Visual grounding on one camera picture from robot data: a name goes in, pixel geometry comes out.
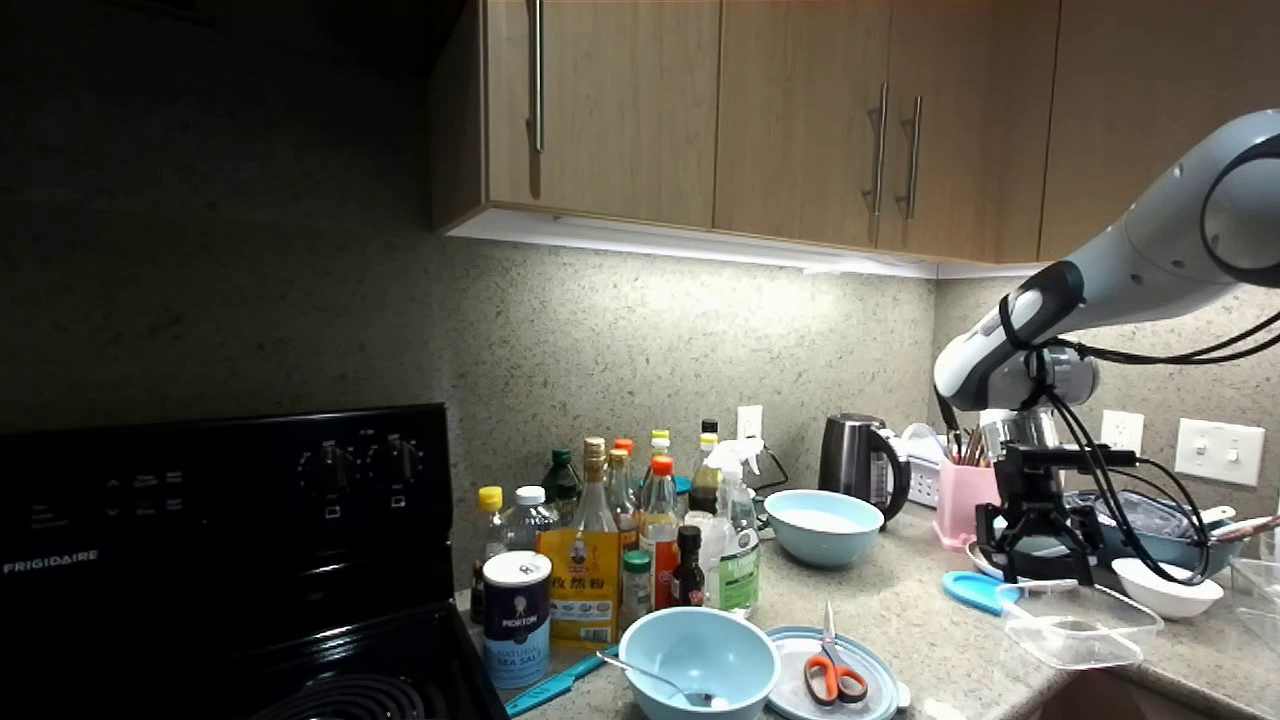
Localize orange handled scissors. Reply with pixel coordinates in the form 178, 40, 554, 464
799, 603, 871, 709

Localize transparent plastic container bowl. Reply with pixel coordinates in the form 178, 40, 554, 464
1000, 581, 1168, 671

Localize small light blue bowl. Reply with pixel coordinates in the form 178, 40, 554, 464
614, 603, 784, 720

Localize dark green bottle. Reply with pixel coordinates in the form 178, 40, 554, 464
541, 447, 582, 525

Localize large light blue bowl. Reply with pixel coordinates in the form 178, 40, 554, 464
761, 484, 887, 570

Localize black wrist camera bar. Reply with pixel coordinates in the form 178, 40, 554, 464
993, 445, 1145, 473

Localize light blue plate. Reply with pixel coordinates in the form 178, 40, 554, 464
761, 622, 917, 720

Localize clear bottle yellow cap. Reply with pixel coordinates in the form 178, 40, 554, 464
472, 478, 517, 563

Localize black stove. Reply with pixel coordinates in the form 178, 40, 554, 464
0, 401, 511, 720

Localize clear spray bottle green label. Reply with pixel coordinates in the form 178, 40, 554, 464
700, 438, 767, 617

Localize metal spoon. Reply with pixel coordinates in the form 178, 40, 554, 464
582, 638, 720, 713

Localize pink utensil holder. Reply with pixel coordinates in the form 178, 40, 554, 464
932, 455, 1005, 551

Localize under cabinet light strip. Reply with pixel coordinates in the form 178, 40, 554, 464
442, 203, 1046, 284

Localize small jar green cap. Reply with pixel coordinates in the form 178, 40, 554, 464
614, 549, 659, 622

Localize white light switch plate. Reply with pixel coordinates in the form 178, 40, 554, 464
1171, 416, 1268, 490

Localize black power cord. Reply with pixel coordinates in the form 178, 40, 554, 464
752, 445, 794, 490

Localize blue rimmed container lid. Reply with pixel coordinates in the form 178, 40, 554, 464
938, 568, 1026, 618

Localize black electric kettle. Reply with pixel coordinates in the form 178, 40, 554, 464
817, 413, 917, 529

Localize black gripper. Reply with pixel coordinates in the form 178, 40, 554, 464
975, 460, 1113, 592

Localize wooden cabinet door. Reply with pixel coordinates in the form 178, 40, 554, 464
478, 0, 724, 233
713, 0, 894, 250
1037, 0, 1280, 263
881, 0, 1064, 267

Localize blue white salt canister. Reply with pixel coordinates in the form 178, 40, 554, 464
477, 549, 554, 692

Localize blue utensil handle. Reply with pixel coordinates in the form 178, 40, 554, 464
504, 651, 606, 720

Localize silver cabinet handle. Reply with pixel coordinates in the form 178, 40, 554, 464
859, 88, 893, 217
523, 0, 552, 158
894, 90, 929, 223

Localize small dark sauce bottle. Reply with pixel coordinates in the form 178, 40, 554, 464
666, 521, 706, 610

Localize oil bottle yellow label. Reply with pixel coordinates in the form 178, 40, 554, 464
537, 436, 627, 651

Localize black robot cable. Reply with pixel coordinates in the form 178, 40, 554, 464
997, 284, 1280, 592

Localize white dish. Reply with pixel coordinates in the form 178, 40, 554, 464
1108, 551, 1226, 622

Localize dark frying pan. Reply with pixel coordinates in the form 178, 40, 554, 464
1085, 484, 1280, 581

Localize bottle with orange cap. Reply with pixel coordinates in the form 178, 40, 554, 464
645, 453, 685, 610

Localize clear bottle white cap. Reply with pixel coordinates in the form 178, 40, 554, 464
511, 478, 558, 559

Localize bottle with black cap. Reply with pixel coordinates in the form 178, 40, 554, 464
689, 416, 724, 516

